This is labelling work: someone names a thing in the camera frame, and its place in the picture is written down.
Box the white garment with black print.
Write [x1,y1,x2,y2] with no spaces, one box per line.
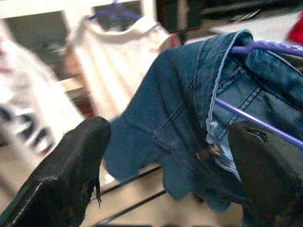
[0,35,86,157]

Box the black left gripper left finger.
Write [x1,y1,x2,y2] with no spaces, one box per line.
[0,115,112,227]

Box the purple wire clothes hanger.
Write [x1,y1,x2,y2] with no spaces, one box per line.
[214,40,303,152]

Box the blue denim garment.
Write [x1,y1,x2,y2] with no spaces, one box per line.
[103,29,303,227]

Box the white table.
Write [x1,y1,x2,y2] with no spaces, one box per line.
[184,10,303,47]

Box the red garment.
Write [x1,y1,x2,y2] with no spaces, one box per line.
[285,13,303,44]

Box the hung white shirt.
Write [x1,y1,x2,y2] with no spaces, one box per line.
[70,16,177,116]

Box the black metal bar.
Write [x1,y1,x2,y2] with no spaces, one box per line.
[98,165,163,193]
[96,190,168,225]

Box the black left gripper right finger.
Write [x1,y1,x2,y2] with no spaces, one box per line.
[227,120,303,227]

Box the purple plastic clothes hanger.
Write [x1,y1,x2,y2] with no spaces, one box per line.
[86,1,143,23]

